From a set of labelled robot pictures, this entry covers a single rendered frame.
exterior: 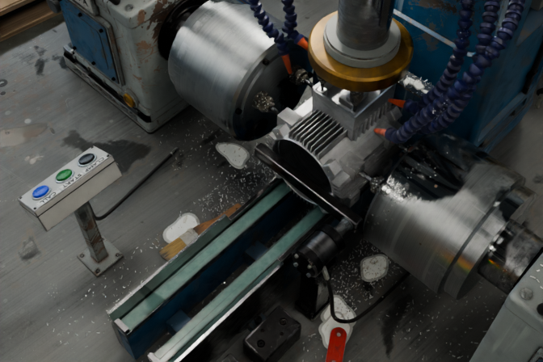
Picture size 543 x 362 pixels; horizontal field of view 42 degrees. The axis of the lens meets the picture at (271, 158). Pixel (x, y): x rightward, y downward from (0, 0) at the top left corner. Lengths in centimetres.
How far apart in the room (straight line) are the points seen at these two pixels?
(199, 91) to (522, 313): 72
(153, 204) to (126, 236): 10
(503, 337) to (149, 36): 89
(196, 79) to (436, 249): 57
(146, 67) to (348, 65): 53
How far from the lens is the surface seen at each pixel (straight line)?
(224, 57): 135
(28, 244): 158
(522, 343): 117
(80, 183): 129
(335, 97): 132
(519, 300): 109
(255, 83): 135
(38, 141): 174
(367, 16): 113
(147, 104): 162
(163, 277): 133
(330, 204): 127
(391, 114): 134
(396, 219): 119
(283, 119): 133
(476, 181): 118
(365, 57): 117
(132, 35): 147
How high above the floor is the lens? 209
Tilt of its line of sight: 53 degrees down
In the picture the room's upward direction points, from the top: straight up
